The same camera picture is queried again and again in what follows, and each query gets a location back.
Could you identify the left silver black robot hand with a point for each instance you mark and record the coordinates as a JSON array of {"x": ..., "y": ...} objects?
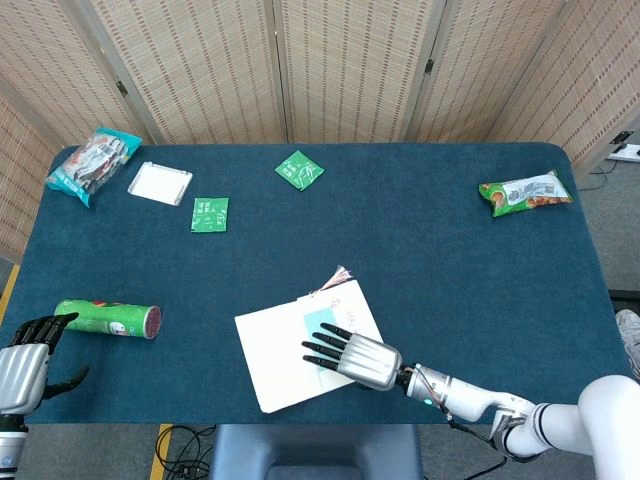
[{"x": 22, "y": 375}]

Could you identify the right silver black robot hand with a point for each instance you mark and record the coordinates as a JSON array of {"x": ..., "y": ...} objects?
[{"x": 372, "y": 362}]

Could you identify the light blue tasselled bookmark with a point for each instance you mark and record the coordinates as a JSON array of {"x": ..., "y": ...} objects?
[{"x": 320, "y": 320}]

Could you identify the white paper sheet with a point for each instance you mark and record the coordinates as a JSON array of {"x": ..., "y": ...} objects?
[{"x": 270, "y": 350}]

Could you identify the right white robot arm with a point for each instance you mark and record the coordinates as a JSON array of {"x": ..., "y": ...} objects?
[{"x": 470, "y": 400}]

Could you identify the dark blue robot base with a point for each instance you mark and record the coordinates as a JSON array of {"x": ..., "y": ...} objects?
[{"x": 315, "y": 450}]

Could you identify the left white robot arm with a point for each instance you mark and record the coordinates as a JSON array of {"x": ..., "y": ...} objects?
[{"x": 10, "y": 445}]

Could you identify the green chip can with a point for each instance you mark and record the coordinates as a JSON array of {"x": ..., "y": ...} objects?
[{"x": 100, "y": 320}]

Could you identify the dark blue tablecloth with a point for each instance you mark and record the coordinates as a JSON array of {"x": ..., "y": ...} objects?
[{"x": 300, "y": 240}]

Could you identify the green sachet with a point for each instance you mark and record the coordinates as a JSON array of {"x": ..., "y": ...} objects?
[
  {"x": 298, "y": 171},
  {"x": 209, "y": 215}
]

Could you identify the teal snack bag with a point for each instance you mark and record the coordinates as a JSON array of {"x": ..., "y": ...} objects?
[{"x": 90, "y": 165}]

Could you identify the green snack bag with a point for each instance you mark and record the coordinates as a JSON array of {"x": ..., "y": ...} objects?
[{"x": 525, "y": 192}]

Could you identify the white square plastic tray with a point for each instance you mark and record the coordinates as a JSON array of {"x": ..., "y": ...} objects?
[{"x": 157, "y": 182}]

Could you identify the grey shoe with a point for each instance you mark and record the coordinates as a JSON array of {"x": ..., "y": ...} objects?
[{"x": 631, "y": 335}]

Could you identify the woven folding screen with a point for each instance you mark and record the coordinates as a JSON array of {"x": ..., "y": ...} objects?
[{"x": 350, "y": 65}]

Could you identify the white power strip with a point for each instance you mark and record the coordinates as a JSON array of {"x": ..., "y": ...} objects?
[{"x": 625, "y": 151}]

